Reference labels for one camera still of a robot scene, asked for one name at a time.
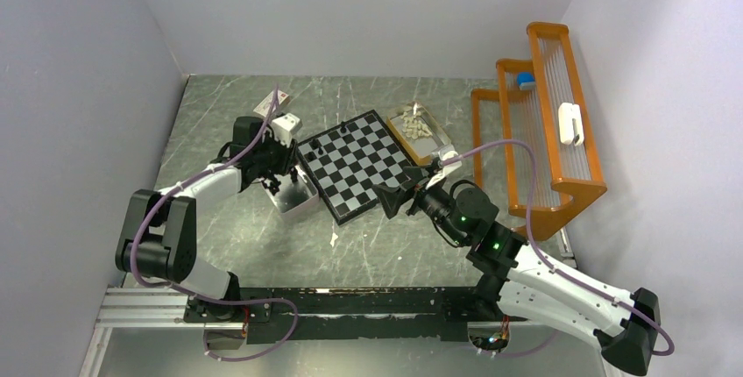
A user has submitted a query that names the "white plastic clip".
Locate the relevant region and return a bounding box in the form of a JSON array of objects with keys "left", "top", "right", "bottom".
[{"left": 558, "top": 103, "right": 584, "bottom": 146}]

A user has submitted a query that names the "black white chessboard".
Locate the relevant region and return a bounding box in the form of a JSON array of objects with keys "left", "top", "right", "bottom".
[{"left": 297, "top": 110, "right": 413, "bottom": 225}]

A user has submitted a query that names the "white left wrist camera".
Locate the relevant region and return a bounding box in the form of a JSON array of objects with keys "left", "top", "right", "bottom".
[{"left": 271, "top": 113, "right": 302, "bottom": 147}]

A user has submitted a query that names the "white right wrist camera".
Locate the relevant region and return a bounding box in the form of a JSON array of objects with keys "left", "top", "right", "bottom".
[{"left": 428, "top": 145, "right": 462, "bottom": 188}]

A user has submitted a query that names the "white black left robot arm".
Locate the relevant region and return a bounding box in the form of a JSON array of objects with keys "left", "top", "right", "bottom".
[{"left": 115, "top": 113, "right": 301, "bottom": 321}]

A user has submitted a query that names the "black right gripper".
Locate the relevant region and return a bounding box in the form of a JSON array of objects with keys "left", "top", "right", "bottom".
[{"left": 372, "top": 164, "right": 468, "bottom": 245}]

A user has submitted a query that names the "white chess pieces pile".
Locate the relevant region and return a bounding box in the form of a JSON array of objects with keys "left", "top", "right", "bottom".
[{"left": 400, "top": 103, "right": 433, "bottom": 140}]

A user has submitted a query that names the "pink metal tin box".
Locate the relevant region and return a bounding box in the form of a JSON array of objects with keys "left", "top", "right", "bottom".
[{"left": 264, "top": 175, "right": 320, "bottom": 223}]

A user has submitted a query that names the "black mounting rail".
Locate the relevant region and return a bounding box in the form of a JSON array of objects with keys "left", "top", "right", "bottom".
[{"left": 183, "top": 287, "right": 503, "bottom": 345}]

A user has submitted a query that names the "black chess pieces pile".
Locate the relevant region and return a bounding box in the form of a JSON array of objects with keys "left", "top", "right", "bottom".
[{"left": 262, "top": 174, "right": 299, "bottom": 196}]

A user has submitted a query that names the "orange wooden rack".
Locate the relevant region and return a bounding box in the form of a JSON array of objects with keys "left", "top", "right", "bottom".
[{"left": 471, "top": 22, "right": 607, "bottom": 241}]

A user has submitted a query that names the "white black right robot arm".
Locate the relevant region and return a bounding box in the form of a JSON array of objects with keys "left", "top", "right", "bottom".
[{"left": 372, "top": 167, "right": 660, "bottom": 376}]

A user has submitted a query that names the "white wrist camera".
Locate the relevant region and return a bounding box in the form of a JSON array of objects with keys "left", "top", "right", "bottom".
[
  {"left": 271, "top": 113, "right": 302, "bottom": 147},
  {"left": 428, "top": 145, "right": 462, "bottom": 188}
]

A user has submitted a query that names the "blue round object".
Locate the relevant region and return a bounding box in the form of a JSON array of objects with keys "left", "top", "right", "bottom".
[{"left": 516, "top": 72, "right": 536, "bottom": 91}]

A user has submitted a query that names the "white red card box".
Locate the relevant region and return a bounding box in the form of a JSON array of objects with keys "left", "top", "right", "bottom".
[{"left": 253, "top": 89, "right": 291, "bottom": 118}]

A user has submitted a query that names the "yellow tray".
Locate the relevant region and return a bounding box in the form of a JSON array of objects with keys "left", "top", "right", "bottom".
[{"left": 386, "top": 102, "right": 451, "bottom": 166}]

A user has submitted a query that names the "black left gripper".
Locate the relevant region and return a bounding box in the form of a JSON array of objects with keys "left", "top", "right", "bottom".
[{"left": 252, "top": 128, "right": 298, "bottom": 176}]

